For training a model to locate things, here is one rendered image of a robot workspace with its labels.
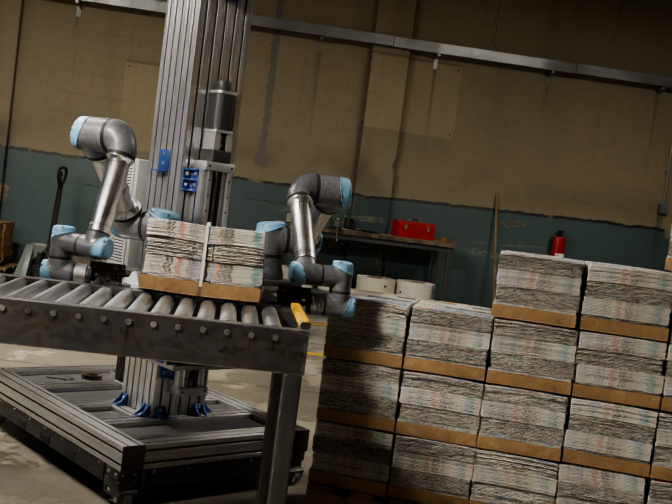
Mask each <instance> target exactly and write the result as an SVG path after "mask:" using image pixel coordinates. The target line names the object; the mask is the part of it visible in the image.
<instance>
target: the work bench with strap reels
mask: <svg viewBox="0 0 672 504"><path fill-rule="evenodd" d="M409 220H415V221H420V222H414V221H409ZM409 220H408V221H406V220H398V219H394V220H393V221H392V224H391V225H392V227H391V234H383V233H381V234H376V233H367V232H361V231H357V230H349V229H343V228H342V230H338V239H343V240H351V241H359V242H367V243H375V244H383V245H391V246H399V247H407V248H416V249H424V250H432V251H434V253H433V261H432V268H431V276H430V283H427V282H421V281H414V280H410V279H408V280H404V279H397V280H394V279H391V278H387V277H379V276H370V275H360V274H358V275H357V281H356V289H361V290H369V291H377V292H384V293H391V294H394V291H395V294H398V295H405V296H411V297H417V298H421V299H420V300H423V299H424V300H433V297H434V290H435V280H436V273H437V265H438V258H439V251H440V252H447V254H446V262H445V269H444V277H443V284H442V292H441V299H440V301H443V302H446V299H447V291H448V284H449V276H450V269H451V262H452V254H453V248H456V246H457V244H453V243H443V242H438V241H439V240H434V237H435V231H436V226H435V224H430V223H422V222H421V220H417V219H409ZM321 232H322V236H323V237H326V238H334V239H336V229H330V228H325V226H324V228H323V229H322V231H321ZM289 266H290V265H282V270H283V278H285V279H289V278H288V273H289V272H288V271H289ZM395 285H396V286H395ZM302 287H305V288H312V289H311V293H313V292H315V293H324V294H329V287H322V286H313V285H302Z"/></svg>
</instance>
